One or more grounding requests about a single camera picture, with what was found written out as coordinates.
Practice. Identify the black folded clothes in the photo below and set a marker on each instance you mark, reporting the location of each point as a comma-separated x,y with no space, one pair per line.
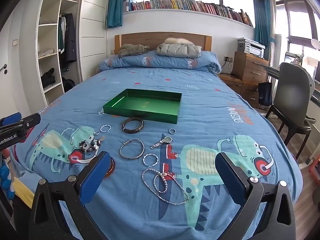
48,78

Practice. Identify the blue gloved hand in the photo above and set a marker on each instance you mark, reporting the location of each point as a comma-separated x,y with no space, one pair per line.
6,179

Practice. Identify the teal curtain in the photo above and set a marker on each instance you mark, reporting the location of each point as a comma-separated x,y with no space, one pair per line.
265,22
114,14

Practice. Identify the dark brown bangle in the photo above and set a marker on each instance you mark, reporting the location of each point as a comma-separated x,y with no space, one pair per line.
132,125

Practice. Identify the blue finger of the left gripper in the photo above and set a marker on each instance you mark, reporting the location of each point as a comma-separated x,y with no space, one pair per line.
16,124

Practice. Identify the white open wardrobe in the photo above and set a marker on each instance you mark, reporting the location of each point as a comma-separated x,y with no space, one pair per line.
39,46

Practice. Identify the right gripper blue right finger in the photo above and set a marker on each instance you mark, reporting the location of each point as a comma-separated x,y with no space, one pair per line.
233,177

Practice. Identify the white fluffy pillow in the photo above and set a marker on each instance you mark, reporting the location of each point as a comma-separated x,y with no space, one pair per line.
177,41

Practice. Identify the grey office chair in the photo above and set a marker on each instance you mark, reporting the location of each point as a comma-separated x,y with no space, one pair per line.
294,90

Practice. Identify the wooden headboard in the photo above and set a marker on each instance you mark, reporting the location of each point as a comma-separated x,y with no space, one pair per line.
154,39

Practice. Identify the wooden drawer cabinet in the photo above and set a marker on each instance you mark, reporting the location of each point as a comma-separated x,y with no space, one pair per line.
249,67

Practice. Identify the green jewelry tray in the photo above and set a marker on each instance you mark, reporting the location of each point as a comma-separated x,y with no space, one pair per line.
153,105

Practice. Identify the glass desk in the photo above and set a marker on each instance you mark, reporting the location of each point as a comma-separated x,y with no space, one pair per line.
271,72

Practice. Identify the blue dinosaur bed quilt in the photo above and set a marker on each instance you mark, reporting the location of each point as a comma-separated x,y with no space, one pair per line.
173,191

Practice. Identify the right teal curtain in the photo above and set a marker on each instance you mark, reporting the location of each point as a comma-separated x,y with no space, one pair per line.
265,22

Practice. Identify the row of books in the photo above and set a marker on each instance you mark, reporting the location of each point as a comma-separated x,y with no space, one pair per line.
189,5

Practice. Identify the amber wide bangle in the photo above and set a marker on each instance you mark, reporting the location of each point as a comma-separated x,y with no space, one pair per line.
111,168

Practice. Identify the thin silver bangle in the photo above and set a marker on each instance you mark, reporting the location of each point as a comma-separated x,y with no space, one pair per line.
132,149

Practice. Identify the grey puffer jacket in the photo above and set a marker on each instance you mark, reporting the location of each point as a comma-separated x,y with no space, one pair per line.
179,50

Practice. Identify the dark tote bag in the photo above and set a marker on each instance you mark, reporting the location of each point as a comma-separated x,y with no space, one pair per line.
265,94

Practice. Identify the left teal curtain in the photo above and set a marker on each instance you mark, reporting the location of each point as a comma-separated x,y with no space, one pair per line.
114,14

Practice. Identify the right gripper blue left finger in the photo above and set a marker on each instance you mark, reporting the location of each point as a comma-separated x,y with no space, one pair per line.
92,175

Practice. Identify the white printer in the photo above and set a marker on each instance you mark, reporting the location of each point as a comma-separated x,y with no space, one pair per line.
251,47

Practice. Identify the hanging dark clothes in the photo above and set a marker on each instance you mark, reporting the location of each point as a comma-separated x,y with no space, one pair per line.
66,41

